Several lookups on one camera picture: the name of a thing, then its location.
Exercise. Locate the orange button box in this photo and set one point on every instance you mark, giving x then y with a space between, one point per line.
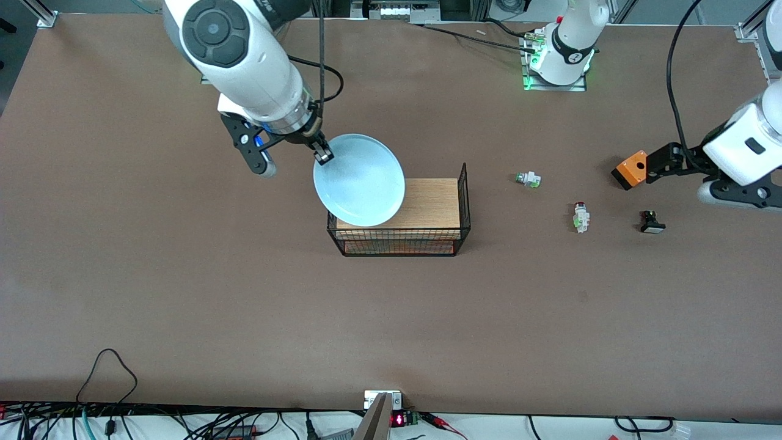
629 171

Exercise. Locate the black push button white cap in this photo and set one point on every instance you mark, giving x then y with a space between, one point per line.
652 225

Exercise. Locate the grey metal bar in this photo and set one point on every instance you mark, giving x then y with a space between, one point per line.
376 425

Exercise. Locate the red digit display module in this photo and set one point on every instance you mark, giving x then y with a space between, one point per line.
398 420

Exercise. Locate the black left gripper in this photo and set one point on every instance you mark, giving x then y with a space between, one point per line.
678 160

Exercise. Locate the red push button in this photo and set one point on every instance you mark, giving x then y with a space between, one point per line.
581 218

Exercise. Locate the green push button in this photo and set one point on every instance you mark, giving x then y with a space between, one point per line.
529 179

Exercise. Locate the metal equipment rack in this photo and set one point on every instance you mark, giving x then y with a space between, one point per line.
397 11

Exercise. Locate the black power adapter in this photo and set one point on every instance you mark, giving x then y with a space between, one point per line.
235 432

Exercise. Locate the light blue round plate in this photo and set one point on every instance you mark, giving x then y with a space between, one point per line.
360 183

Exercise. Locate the grey box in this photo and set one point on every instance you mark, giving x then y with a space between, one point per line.
339 435

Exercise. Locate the orange lower basket shelf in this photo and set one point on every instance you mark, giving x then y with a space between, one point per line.
397 247

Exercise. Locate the light wooden basket board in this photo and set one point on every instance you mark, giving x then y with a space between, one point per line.
427 205

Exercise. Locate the red and black clip lead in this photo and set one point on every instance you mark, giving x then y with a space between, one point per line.
431 418

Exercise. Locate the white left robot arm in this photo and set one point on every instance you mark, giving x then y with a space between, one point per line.
742 143

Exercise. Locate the silver mount plate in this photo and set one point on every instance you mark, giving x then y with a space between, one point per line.
372 398

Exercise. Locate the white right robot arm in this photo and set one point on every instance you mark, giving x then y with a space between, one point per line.
244 61

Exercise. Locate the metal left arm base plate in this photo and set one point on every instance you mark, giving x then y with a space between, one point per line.
553 88

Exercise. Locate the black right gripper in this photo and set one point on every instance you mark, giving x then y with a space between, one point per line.
309 136

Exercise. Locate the aluminium corner profile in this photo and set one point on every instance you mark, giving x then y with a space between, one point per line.
745 32
46 18

